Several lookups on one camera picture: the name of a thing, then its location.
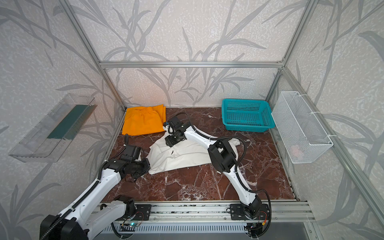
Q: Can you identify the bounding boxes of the white garment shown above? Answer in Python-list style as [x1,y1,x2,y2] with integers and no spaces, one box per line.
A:
[145,125,241,175]

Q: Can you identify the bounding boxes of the orange drawstring shorts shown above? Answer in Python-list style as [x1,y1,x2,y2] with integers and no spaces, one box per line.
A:
[122,105,166,136]

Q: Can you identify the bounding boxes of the white wire mesh basket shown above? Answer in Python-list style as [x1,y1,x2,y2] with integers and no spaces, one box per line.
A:
[272,91,334,164]

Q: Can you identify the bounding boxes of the clear acrylic wall shelf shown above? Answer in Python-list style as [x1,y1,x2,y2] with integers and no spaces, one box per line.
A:
[9,94,97,163]

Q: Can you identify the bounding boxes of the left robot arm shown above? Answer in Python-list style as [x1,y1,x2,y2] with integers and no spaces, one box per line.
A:
[40,145,151,240]

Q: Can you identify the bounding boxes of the teal plastic basket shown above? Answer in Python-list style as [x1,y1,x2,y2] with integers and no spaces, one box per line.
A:
[222,99,276,133]

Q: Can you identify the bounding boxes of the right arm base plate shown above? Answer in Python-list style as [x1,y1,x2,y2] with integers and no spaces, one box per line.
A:
[229,204,270,221]

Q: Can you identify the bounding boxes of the pink object in wire basket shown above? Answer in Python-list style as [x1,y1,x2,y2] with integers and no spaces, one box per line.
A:
[291,145,304,161]

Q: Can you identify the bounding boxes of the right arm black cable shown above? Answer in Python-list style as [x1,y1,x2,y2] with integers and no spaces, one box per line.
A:
[166,112,273,238]

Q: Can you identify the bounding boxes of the small circuit board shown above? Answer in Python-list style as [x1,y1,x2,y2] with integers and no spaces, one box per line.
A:
[121,222,142,229]

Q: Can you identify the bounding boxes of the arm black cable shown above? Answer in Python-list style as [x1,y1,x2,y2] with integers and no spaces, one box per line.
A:
[166,112,273,238]
[39,133,133,240]

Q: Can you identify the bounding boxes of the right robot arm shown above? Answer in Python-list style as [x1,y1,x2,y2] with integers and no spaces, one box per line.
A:
[164,116,262,220]

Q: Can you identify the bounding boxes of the aluminium mounting rail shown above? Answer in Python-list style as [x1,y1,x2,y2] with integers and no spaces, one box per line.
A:
[62,200,316,224]

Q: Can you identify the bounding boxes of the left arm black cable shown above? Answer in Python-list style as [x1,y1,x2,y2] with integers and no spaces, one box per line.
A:
[39,133,133,240]

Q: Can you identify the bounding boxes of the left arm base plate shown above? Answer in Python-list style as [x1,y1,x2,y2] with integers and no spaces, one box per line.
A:
[129,204,152,221]

